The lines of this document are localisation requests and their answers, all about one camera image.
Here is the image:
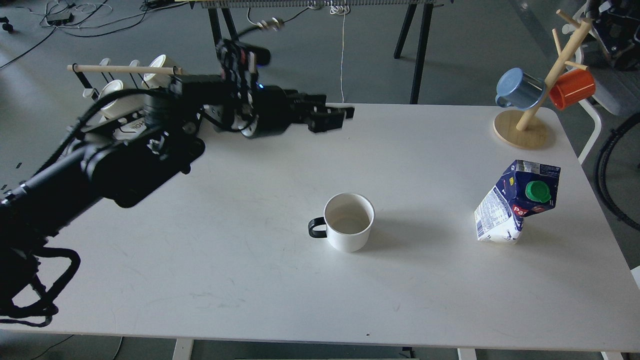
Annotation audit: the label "orange mug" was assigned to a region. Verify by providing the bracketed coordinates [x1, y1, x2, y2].
[549, 68, 596, 111]

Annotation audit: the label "white ribbed mug rear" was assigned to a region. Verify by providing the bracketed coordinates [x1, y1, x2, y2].
[141, 54, 181, 89]

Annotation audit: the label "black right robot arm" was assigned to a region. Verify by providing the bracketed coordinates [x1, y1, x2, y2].
[586, 0, 639, 231]

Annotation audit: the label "white mug black handle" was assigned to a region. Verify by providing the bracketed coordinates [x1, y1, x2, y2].
[307, 193, 376, 253]

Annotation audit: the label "blue white milk carton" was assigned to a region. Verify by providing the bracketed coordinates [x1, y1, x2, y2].
[474, 159, 562, 244]

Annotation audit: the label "white ribbed mug front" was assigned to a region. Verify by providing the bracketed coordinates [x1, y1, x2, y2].
[97, 79, 151, 123]

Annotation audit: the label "black floor cables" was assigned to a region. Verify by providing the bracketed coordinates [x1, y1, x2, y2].
[0, 0, 191, 71]

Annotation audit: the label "black trestle table legs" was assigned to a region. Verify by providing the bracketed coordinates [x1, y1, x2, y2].
[207, 0, 435, 105]

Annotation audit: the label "white ribbed mug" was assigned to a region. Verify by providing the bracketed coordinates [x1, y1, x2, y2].
[97, 79, 151, 123]
[141, 54, 181, 89]

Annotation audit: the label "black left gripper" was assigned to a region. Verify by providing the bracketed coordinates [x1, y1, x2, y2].
[240, 85, 355, 139]

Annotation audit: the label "blue mug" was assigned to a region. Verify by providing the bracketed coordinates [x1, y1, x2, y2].
[494, 67, 547, 111]

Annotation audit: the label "white hanging cord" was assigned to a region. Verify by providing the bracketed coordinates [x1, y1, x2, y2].
[329, 4, 350, 104]

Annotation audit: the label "white chair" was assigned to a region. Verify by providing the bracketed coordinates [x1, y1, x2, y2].
[560, 5, 640, 166]

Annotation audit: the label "wooden mug tree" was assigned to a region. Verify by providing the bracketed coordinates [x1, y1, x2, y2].
[493, 9, 595, 150]

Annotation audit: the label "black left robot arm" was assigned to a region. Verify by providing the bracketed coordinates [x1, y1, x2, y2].
[0, 39, 355, 328]

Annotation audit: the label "black wire mug rack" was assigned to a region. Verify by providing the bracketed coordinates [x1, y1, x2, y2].
[67, 62, 183, 141]

